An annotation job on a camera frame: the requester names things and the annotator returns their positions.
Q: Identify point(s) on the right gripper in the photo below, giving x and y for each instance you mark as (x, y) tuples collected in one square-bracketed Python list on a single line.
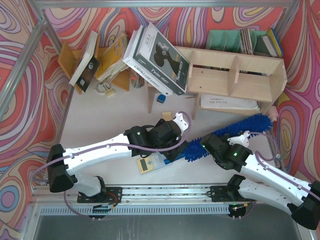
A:
[(208, 141)]

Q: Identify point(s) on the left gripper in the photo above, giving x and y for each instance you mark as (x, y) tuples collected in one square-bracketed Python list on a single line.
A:
[(173, 149)]

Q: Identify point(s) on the blue microfiber duster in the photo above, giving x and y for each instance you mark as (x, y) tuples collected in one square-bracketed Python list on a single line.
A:
[(256, 123)]

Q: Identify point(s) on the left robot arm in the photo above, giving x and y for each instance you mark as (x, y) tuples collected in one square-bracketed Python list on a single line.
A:
[(66, 164)]

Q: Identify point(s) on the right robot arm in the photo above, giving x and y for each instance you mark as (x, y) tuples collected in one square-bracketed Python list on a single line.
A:
[(258, 180)]

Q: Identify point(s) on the wooden desktop bookshelf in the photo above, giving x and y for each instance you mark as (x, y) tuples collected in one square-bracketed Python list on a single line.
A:
[(241, 76)]

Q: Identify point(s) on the yellow and blue calculator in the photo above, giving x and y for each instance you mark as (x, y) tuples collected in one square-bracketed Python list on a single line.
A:
[(152, 162)]

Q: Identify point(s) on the yellow sticky note pad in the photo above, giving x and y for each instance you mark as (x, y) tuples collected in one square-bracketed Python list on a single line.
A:
[(167, 116)]

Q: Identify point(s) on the pink pig toy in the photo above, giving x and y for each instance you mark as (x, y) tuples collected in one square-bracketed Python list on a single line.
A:
[(273, 113)]

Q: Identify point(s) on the white paper notebook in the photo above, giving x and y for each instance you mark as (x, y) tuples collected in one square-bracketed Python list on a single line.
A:
[(209, 101)]

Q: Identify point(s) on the blue pencil sharpener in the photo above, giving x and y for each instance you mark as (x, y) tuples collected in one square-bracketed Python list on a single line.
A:
[(161, 98)]

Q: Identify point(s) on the colored pencils cup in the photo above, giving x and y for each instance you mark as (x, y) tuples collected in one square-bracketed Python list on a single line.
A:
[(135, 79)]

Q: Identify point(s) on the Twins story dark book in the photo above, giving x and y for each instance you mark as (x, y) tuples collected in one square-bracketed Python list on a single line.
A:
[(164, 62)]

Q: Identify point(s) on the white Chokladfabriken book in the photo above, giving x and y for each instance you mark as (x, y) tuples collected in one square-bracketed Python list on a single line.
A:
[(129, 60)]

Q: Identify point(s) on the teal file organizer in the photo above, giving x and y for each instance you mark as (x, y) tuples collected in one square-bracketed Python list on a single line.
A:
[(232, 41)]

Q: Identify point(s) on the yellow books stack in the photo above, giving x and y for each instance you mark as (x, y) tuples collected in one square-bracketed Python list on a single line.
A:
[(111, 60)]

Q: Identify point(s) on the blue and yellow book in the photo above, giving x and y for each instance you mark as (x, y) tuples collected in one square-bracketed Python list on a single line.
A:
[(271, 36)]

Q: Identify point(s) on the white book black cover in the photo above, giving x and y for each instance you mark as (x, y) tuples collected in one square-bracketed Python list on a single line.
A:
[(86, 64)]

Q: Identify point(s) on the yellow wooden book stand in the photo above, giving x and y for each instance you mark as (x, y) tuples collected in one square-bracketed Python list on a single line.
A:
[(68, 57)]

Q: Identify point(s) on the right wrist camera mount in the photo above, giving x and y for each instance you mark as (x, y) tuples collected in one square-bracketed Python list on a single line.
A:
[(244, 139)]

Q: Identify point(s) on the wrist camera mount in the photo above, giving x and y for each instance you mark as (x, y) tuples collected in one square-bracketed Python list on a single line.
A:
[(181, 122), (244, 139)]

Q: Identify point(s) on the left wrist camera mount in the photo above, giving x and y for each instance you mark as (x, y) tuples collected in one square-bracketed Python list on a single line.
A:
[(181, 122)]

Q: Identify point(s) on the brass padlock with ring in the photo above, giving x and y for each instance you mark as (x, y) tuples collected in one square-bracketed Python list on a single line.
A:
[(105, 89)]

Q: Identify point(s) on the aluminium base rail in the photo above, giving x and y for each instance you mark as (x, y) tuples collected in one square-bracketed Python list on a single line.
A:
[(140, 195)]

